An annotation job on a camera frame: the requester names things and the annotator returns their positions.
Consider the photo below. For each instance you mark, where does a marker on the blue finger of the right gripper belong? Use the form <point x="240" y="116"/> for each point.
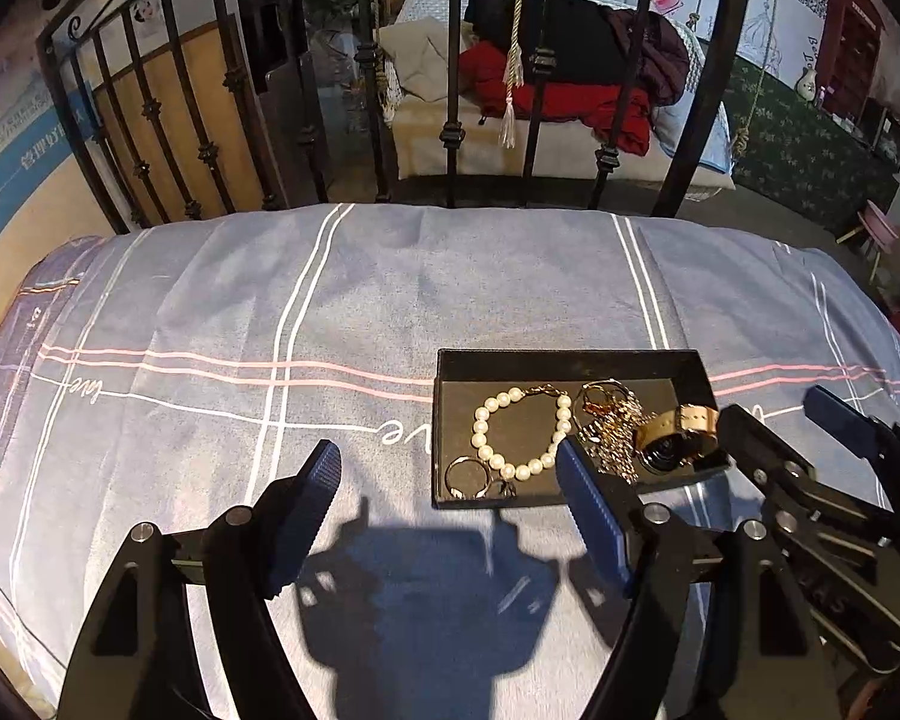
<point x="861" y="435"/>
<point x="763" y="457"/>

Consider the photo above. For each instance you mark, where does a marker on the beige pillow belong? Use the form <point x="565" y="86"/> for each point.
<point x="419" y="51"/>

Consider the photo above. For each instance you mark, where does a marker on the black garment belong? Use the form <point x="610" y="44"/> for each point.
<point x="590" y="41"/>

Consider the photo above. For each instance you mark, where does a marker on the pink stool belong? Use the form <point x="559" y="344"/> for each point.
<point x="880" y="235"/>

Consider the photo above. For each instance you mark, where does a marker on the grey striped bed sheet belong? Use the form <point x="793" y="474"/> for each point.
<point x="169" y="375"/>

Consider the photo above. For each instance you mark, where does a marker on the white ceramic vase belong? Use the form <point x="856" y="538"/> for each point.
<point x="806" y="86"/>

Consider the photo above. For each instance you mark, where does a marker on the dark purple jacket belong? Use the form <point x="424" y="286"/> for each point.
<point x="662" y="66"/>

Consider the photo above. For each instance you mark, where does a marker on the white wicker swing seat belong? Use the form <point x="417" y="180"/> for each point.
<point x="564" y="151"/>

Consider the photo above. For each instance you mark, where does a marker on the red blanket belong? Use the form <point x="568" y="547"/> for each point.
<point x="482" y="69"/>

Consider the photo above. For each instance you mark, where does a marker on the green floral covered counter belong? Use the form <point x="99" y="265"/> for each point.
<point x="798" y="157"/>

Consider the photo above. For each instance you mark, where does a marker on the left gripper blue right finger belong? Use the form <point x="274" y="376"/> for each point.
<point x="762" y="656"/>

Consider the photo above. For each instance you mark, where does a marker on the black iron bed frame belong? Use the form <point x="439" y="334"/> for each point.
<point x="259" y="37"/>

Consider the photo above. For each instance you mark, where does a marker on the black cardboard jewelry box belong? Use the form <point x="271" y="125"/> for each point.
<point x="499" y="415"/>

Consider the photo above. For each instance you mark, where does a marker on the gold wrist watch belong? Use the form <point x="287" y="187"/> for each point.
<point x="676" y="438"/>

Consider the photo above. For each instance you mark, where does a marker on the red phone booth cabinet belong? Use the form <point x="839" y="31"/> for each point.
<point x="848" y="58"/>

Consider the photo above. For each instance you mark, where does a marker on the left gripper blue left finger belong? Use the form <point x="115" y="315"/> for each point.
<point x="135" y="656"/>

